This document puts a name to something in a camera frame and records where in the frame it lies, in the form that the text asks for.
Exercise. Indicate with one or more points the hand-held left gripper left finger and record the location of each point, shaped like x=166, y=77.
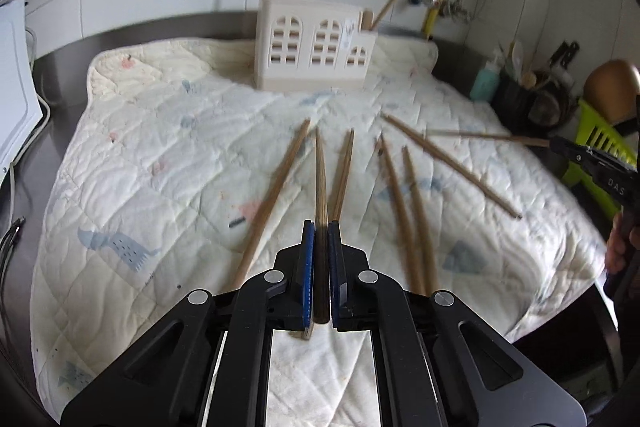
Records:
x=309, y=277

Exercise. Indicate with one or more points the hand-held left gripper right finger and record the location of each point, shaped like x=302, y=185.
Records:
x=336, y=277

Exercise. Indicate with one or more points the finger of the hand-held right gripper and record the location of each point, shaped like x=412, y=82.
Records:
x=570, y=149

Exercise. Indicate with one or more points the cream plastic utensil holder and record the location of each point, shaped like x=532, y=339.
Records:
x=300, y=74

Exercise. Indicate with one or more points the person's right hand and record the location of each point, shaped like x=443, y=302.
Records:
x=619, y=249

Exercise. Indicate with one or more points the green plastic rack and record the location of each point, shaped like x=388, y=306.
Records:
x=595, y=137

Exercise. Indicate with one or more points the dark round wok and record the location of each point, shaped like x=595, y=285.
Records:
x=550, y=104

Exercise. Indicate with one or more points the brown gourd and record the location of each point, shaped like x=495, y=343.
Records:
x=612, y=89

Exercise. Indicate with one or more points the black utensil container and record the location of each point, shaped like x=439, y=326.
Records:
x=510, y=102

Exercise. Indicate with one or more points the wooden spoon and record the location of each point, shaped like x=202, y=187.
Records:
x=525, y=74

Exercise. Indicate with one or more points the teal plastic bottle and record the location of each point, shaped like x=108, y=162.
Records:
x=487, y=79

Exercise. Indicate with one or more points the white quilted printed mat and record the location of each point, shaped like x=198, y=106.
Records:
x=150, y=132

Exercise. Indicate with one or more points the white microwave oven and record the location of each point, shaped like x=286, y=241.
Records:
x=15, y=82

